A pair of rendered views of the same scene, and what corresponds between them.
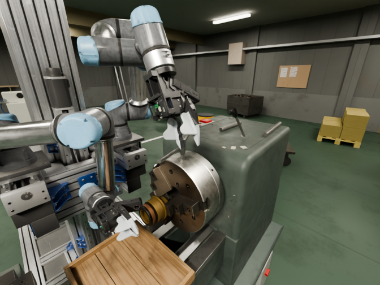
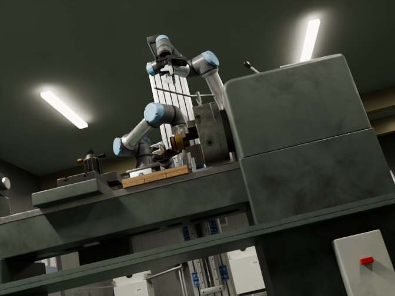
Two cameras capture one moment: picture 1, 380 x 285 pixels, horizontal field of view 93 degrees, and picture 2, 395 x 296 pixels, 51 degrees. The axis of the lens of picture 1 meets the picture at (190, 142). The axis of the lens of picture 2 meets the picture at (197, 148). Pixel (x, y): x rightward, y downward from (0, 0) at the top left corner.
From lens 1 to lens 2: 1.95 m
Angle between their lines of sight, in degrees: 62
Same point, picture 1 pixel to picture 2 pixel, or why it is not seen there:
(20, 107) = (242, 263)
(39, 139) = (141, 127)
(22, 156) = (147, 161)
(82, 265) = not seen: hidden behind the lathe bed
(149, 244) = not seen: hidden behind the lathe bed
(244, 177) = (224, 93)
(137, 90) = (218, 100)
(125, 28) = (195, 60)
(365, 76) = not seen: outside the picture
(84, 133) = (153, 110)
